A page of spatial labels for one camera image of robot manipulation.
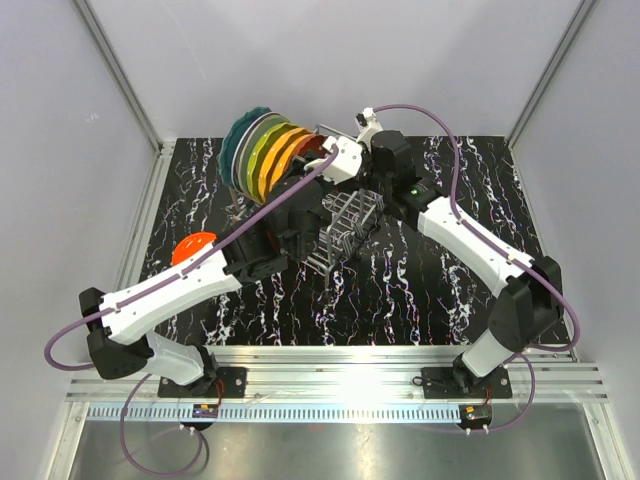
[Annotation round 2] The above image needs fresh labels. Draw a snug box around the aluminium frame rail left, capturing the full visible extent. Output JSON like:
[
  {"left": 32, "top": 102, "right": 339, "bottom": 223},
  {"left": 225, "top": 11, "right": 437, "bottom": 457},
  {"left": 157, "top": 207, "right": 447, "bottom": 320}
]
[{"left": 71, "top": 0, "right": 167, "bottom": 213}]

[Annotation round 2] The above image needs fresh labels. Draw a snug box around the orange round plastic plate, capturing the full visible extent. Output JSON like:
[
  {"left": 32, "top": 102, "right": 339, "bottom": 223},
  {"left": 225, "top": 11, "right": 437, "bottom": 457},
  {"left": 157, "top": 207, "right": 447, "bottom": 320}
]
[{"left": 293, "top": 134, "right": 327, "bottom": 157}]

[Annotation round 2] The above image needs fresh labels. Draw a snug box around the small circuit board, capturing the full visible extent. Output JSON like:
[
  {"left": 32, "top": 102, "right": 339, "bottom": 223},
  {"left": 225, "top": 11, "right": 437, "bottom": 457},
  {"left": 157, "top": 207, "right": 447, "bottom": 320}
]
[
  {"left": 192, "top": 404, "right": 218, "bottom": 418},
  {"left": 463, "top": 404, "right": 492, "bottom": 424}
]

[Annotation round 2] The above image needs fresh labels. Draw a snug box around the orange dotted scalloped plate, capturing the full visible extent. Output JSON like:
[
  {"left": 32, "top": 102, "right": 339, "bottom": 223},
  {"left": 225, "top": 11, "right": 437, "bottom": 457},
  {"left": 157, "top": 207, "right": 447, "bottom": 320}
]
[{"left": 257, "top": 127, "right": 312, "bottom": 203}]

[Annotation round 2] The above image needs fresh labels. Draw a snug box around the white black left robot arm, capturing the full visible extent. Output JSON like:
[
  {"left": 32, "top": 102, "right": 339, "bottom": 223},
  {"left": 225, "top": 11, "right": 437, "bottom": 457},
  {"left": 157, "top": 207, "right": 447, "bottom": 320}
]
[{"left": 81, "top": 156, "right": 337, "bottom": 397}]

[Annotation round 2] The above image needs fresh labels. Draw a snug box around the silver wire dish rack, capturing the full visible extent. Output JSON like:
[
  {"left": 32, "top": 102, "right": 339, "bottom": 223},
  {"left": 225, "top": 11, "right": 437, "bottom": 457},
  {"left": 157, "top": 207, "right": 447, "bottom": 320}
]
[{"left": 229, "top": 122, "right": 389, "bottom": 289}]

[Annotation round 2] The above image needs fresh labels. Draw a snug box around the right small circuit board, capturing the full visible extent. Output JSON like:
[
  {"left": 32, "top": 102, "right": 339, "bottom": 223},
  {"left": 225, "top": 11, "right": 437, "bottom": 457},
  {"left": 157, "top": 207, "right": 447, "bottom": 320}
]
[{"left": 463, "top": 404, "right": 492, "bottom": 424}]

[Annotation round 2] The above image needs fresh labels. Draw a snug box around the aluminium front mounting rail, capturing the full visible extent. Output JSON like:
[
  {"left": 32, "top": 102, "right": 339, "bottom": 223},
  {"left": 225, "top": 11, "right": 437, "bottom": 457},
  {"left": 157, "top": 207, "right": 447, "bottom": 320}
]
[{"left": 65, "top": 347, "right": 610, "bottom": 424}]

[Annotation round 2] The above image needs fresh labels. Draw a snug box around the lime green dotted plate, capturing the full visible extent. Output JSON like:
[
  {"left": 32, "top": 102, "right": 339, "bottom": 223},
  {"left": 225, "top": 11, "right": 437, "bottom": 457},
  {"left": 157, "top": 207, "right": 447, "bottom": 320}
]
[{"left": 247, "top": 122, "right": 294, "bottom": 203}]

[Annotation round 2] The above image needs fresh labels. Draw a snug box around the teal scalloped plate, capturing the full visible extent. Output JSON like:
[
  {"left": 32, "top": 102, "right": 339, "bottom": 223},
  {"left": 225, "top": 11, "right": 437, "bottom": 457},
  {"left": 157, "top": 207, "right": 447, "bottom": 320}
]
[{"left": 217, "top": 107, "right": 271, "bottom": 188}]

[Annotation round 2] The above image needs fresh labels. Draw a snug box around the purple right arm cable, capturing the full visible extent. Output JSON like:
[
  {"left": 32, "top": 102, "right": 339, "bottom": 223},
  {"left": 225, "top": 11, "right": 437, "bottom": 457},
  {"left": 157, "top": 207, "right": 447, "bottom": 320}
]
[{"left": 372, "top": 103, "right": 581, "bottom": 432}]

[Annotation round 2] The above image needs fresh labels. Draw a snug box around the white plate green rim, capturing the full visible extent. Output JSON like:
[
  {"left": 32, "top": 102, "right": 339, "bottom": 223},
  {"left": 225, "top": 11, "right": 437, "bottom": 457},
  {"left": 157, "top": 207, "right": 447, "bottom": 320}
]
[{"left": 229, "top": 113, "right": 282, "bottom": 191}]

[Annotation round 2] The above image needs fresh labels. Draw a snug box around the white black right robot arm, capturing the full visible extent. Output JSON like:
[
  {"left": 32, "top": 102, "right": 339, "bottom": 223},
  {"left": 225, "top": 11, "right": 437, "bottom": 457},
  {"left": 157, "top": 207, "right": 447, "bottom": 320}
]
[{"left": 357, "top": 130, "right": 566, "bottom": 397}]

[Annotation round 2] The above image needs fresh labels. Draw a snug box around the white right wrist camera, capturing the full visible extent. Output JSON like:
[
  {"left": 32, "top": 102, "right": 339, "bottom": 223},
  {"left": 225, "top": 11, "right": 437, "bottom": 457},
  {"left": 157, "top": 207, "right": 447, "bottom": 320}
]
[{"left": 355, "top": 107, "right": 383, "bottom": 149}]

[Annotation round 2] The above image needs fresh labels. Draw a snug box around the aluminium frame post right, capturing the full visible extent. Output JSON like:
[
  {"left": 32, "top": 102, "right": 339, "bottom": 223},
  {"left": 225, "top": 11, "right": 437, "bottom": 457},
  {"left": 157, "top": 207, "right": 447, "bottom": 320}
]
[{"left": 506, "top": 0, "right": 599, "bottom": 149}]

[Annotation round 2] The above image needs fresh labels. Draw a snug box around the left small circuit board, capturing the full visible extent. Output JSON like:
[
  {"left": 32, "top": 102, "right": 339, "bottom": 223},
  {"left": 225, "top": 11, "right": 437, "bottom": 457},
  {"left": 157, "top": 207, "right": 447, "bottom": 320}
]
[{"left": 192, "top": 404, "right": 218, "bottom": 418}]

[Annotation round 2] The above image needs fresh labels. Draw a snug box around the bright orange small plate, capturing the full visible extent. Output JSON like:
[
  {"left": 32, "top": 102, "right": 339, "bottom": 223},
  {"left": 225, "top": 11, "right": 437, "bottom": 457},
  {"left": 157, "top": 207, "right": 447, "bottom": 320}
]
[{"left": 171, "top": 232, "right": 217, "bottom": 266}]

